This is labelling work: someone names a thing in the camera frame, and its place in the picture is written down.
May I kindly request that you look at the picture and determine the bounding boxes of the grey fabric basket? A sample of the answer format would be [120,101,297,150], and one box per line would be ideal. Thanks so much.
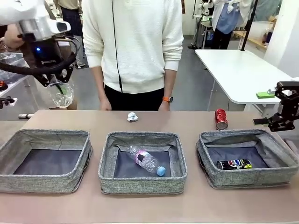
[98,131,188,195]
[0,129,93,194]
[195,129,292,189]

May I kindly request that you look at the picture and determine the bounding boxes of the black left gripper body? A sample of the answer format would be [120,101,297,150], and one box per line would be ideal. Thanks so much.
[22,34,68,76]

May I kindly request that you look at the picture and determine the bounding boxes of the black left arm hose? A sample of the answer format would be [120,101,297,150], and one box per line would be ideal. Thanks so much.
[0,37,81,77]

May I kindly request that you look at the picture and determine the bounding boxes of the person with plaid shirt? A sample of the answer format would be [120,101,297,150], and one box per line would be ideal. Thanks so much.
[57,0,86,68]

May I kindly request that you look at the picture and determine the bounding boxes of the thin black cord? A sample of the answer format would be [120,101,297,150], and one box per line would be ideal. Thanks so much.
[111,0,123,93]

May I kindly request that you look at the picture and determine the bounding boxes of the person in white sweater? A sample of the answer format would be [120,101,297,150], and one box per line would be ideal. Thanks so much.
[82,0,184,94]

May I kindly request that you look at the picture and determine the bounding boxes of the crushed red can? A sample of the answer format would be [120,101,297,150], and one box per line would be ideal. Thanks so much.
[214,108,229,131]

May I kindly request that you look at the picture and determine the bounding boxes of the person's right hand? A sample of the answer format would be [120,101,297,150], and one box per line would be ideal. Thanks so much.
[99,94,113,111]

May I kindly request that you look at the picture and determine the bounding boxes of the person's right forearm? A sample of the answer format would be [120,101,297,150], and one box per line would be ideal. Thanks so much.
[90,66,106,98]

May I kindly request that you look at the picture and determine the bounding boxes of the crushed blue black can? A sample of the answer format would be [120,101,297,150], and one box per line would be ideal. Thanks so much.
[216,158,253,171]

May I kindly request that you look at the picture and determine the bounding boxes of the person's left forearm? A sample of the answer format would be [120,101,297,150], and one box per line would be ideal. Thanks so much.
[163,68,176,98]

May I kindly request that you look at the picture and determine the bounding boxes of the wooden table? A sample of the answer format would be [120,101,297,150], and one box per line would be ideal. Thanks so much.
[233,30,268,50]

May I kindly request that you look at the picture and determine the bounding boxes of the black pole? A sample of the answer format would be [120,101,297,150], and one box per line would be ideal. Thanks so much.
[240,0,258,51]

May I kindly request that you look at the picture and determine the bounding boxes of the clear plastic container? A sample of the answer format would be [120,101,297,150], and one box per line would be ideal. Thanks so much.
[48,80,75,109]

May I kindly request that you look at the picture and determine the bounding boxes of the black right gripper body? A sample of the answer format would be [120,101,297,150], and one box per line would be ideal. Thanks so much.
[281,90,299,130]

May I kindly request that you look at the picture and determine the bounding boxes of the clear bottle with blue cap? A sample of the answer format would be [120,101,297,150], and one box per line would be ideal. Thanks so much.
[127,145,167,177]

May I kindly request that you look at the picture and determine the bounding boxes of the person's left hand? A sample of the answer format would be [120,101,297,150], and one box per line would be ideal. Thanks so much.
[158,101,171,112]

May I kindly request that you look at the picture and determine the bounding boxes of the clear plastic bags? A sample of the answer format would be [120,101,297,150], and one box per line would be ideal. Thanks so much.
[0,52,24,80]

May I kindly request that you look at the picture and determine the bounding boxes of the black clamp with white tip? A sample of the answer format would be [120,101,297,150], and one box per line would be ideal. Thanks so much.
[0,96,18,109]

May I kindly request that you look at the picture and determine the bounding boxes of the person in blue shirt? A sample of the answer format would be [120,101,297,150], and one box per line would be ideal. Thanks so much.
[211,0,251,50]

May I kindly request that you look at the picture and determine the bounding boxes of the person in brown shirt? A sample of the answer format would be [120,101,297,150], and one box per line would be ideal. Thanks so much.
[0,23,78,111]

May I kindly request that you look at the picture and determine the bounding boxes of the black trousers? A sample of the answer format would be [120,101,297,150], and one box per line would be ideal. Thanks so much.
[103,84,165,112]

